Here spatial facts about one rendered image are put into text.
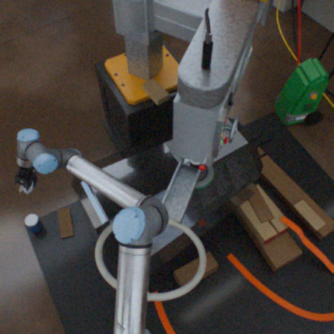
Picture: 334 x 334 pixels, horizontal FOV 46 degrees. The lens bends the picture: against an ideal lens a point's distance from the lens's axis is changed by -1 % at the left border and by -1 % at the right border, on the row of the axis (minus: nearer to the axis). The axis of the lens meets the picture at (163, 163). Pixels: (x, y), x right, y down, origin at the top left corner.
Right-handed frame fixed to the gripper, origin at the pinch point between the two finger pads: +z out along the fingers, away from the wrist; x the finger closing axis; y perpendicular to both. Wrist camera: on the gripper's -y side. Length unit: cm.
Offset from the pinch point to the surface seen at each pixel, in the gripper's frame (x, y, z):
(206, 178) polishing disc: 87, -46, -3
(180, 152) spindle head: 67, -32, -26
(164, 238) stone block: 74, -26, 33
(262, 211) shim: 142, -87, 43
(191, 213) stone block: 86, -41, 22
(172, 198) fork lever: 70, -14, -10
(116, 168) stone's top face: 35, -50, 12
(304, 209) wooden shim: 177, -102, 42
